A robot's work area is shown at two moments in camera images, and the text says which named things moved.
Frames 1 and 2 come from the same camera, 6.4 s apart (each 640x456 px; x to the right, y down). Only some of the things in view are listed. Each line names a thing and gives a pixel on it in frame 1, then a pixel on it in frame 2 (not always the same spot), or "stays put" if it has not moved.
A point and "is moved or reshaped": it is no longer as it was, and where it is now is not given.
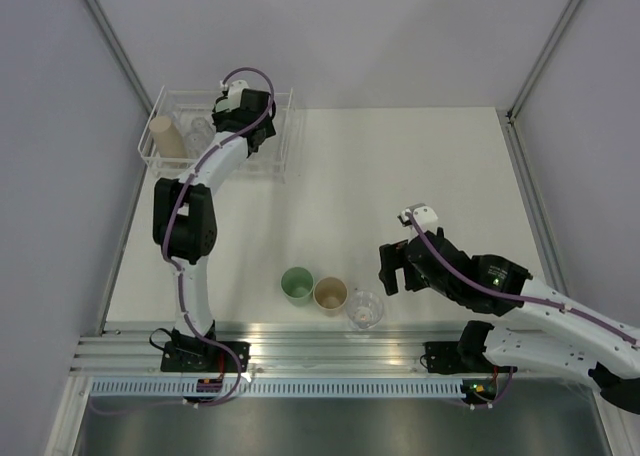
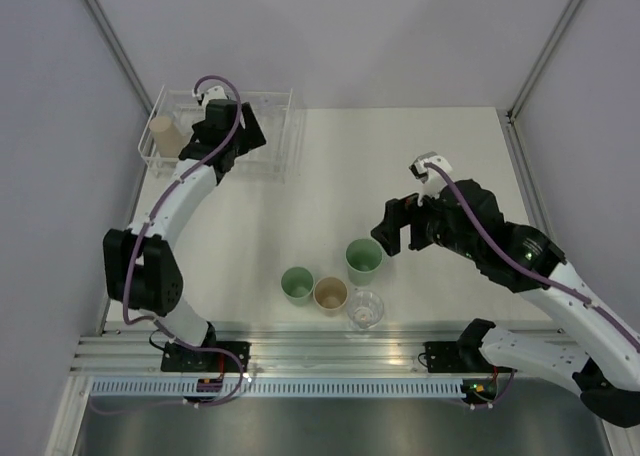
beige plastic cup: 330,296 stays put
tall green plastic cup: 223,105 is moved or reshaped
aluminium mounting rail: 139,353 stays put
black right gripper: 391,257 -> 399,212
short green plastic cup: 297,285 stays put
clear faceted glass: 364,309 stays put
